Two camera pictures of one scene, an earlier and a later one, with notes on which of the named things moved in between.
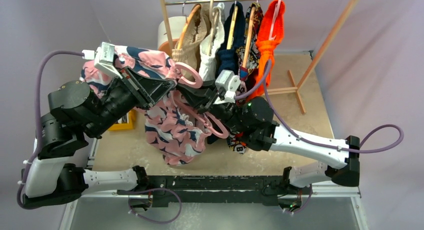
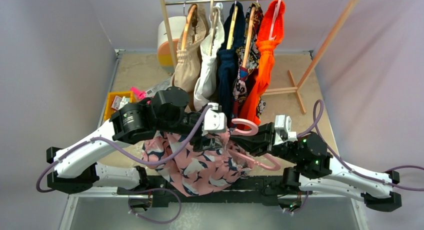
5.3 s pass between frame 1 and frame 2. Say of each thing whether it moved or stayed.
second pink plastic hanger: stayed
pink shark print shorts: moved
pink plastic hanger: moved
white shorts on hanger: stayed
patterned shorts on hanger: stayed
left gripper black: moved
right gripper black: moved
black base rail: stayed
